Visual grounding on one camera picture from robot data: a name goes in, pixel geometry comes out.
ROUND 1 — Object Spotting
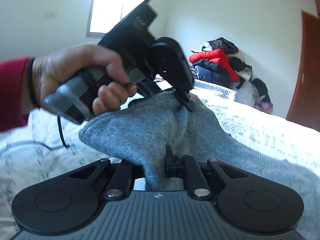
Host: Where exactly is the grey navy knit sweater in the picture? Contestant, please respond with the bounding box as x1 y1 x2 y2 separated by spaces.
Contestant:
79 92 319 239

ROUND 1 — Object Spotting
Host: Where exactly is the red sleeved left forearm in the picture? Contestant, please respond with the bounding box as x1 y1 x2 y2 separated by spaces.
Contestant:
1 57 34 132

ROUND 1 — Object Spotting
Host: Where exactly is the person's left hand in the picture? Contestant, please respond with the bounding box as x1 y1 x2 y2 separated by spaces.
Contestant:
33 43 137 116

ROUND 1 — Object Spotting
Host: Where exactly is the navy puffer jacket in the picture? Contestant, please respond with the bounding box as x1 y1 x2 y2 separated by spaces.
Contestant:
193 59 231 88

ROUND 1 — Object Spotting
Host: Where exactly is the red puffer jacket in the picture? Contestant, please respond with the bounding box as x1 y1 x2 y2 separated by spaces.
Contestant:
189 49 240 82

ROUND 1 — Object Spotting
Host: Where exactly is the black bag on pile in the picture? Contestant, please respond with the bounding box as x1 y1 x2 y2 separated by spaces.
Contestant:
208 37 239 55

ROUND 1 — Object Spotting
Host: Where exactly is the sliding window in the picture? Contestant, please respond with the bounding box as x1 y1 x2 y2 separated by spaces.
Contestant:
87 0 145 37

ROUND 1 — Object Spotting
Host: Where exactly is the white script-print bed cover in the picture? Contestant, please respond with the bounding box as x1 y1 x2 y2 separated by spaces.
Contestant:
1 81 319 239

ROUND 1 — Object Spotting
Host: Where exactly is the brown wooden door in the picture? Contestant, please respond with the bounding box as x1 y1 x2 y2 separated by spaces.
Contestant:
286 11 319 131

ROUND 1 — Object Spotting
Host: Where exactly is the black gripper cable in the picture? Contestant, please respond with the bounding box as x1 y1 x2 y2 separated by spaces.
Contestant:
56 114 71 149

